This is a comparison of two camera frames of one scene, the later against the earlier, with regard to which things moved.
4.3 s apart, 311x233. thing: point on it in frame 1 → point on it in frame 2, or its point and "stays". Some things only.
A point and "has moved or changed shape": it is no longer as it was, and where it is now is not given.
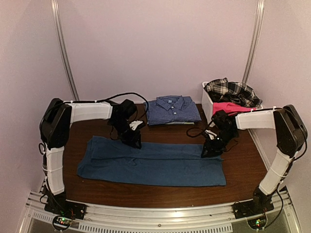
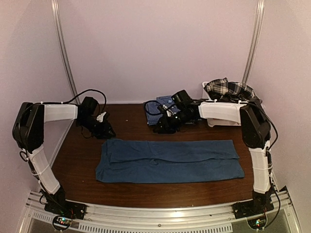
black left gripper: (131, 141) → (104, 131)
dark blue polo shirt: (107, 159) has moved or changed shape
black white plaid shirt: (221, 90) stays
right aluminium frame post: (253, 43) stays
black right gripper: (213, 151) → (167, 128)
